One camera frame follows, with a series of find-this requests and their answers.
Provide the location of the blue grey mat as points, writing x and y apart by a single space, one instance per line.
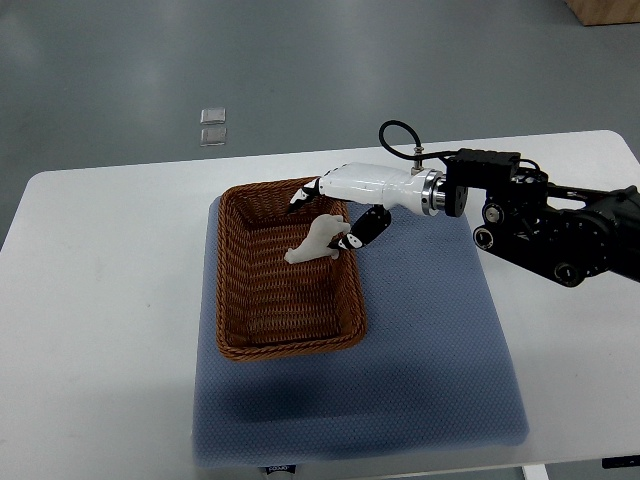
433 370

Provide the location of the upper floor metal plate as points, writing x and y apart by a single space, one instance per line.
213 116

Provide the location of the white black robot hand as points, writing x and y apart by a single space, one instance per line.
382 189

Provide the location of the brown wicker basket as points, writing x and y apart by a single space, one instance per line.
267 308

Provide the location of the black table control panel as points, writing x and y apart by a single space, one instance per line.
620 462

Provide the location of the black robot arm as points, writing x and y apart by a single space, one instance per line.
561 233

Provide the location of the white bear figurine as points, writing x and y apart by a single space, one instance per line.
315 245

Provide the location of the table label plate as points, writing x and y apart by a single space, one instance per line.
287 468

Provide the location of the wooden box corner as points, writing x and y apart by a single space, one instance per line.
605 12

